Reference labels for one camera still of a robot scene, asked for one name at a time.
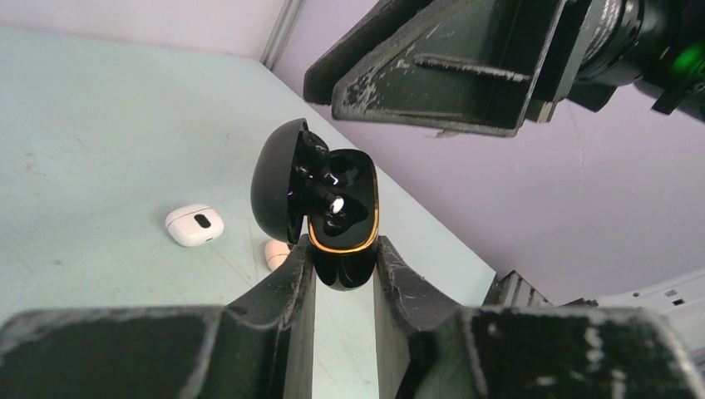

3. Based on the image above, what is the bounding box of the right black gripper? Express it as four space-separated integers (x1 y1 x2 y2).
332 1 617 137

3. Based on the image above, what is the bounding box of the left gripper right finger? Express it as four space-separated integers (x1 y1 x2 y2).
373 237 704 398

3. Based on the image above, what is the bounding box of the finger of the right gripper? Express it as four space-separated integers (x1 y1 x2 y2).
303 0 431 106

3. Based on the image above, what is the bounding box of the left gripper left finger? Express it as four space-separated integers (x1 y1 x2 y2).
1 237 316 398

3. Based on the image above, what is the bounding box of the beige earbud charging case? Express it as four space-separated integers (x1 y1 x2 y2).
264 239 291 271

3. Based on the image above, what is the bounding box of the white earbud charging case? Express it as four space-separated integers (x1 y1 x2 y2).
165 204 224 248

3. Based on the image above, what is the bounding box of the black earbud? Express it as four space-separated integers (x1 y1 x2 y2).
295 130 345 214

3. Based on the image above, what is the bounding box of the black earbud charging case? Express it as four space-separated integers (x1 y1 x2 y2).
250 118 380 291

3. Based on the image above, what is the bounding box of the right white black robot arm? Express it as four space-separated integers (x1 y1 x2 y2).
303 0 704 137

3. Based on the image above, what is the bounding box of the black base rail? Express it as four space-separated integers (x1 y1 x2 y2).
481 271 599 314

